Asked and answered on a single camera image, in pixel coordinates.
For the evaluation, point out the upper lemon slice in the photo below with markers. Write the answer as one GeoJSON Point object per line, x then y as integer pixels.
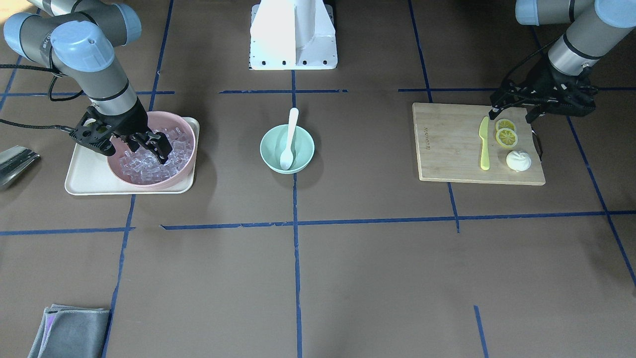
{"type": "Point", "coordinates": [505, 124]}

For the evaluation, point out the wooden cutting board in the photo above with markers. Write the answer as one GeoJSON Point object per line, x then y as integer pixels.
{"type": "Point", "coordinates": [448, 145]}

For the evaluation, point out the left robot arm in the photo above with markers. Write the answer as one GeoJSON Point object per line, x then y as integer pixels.
{"type": "Point", "coordinates": [595, 28]}

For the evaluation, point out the lower lemon slice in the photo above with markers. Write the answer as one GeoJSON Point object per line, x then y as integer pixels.
{"type": "Point", "coordinates": [507, 138]}

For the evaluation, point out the metal scoop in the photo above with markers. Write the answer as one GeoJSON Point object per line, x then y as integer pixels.
{"type": "Point", "coordinates": [13, 162]}

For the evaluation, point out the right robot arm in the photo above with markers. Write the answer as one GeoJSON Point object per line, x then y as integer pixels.
{"type": "Point", "coordinates": [77, 40]}

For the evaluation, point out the beige plastic tray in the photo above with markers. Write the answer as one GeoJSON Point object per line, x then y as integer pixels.
{"type": "Point", "coordinates": [91, 173]}

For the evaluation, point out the lemon slice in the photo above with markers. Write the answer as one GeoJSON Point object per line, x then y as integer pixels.
{"type": "Point", "coordinates": [505, 124]}
{"type": "Point", "coordinates": [507, 138]}

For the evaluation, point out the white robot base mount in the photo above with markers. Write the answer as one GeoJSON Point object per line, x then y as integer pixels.
{"type": "Point", "coordinates": [293, 35]}

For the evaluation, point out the clear ice cubes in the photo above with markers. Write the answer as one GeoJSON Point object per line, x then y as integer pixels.
{"type": "Point", "coordinates": [142, 168]}

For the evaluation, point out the yellow plastic knife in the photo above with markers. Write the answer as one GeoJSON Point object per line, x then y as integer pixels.
{"type": "Point", "coordinates": [484, 151]}

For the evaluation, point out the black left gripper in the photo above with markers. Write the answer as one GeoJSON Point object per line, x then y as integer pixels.
{"type": "Point", "coordinates": [545, 79]}

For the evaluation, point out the mint green bowl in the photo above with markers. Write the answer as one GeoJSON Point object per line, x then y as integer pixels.
{"type": "Point", "coordinates": [274, 142]}

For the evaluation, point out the pink bowl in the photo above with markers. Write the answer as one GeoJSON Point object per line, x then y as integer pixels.
{"type": "Point", "coordinates": [141, 171]}

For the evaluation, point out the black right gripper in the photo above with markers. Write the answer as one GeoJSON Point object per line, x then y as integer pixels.
{"type": "Point", "coordinates": [130, 122]}

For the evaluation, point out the grey folded cloth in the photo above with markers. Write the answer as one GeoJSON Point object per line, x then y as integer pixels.
{"type": "Point", "coordinates": [70, 332]}

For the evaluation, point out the white plastic spoon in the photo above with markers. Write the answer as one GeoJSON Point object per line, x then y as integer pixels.
{"type": "Point", "coordinates": [287, 157]}

